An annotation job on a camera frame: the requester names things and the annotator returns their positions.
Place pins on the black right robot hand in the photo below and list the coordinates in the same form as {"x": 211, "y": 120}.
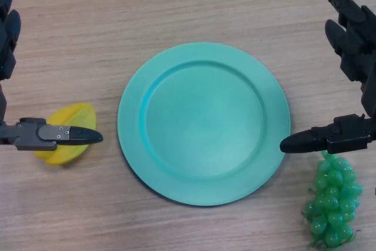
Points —
{"x": 357, "y": 42}

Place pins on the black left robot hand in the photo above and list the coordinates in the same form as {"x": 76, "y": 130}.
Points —
{"x": 35, "y": 137}

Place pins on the yellow starfruit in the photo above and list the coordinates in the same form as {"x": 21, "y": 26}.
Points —
{"x": 73, "y": 115}

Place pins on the green round plate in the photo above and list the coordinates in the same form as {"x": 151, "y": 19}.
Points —
{"x": 202, "y": 124}

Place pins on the green grape bunch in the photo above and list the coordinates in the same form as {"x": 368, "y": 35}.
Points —
{"x": 333, "y": 198}

